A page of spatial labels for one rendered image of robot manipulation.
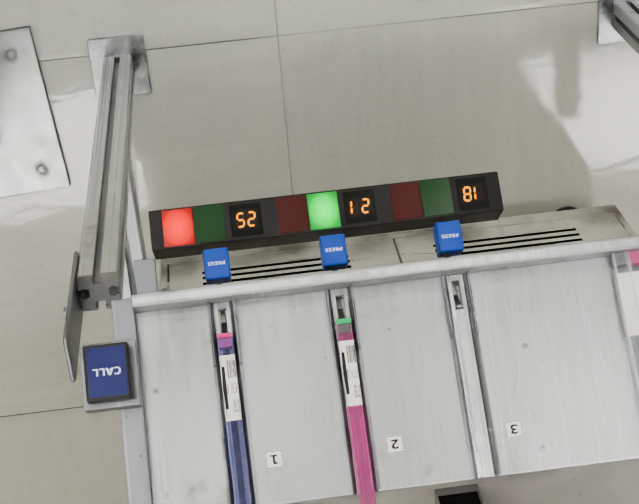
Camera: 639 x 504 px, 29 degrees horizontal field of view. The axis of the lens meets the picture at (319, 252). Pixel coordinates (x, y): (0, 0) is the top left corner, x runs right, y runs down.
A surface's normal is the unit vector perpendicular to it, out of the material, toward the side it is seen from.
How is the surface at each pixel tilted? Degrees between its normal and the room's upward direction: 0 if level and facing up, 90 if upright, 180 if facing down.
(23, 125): 0
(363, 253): 90
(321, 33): 0
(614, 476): 0
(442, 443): 44
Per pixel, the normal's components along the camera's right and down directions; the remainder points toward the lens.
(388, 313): 0.03, -0.25
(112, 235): -0.07, -0.87
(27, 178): 0.11, 0.48
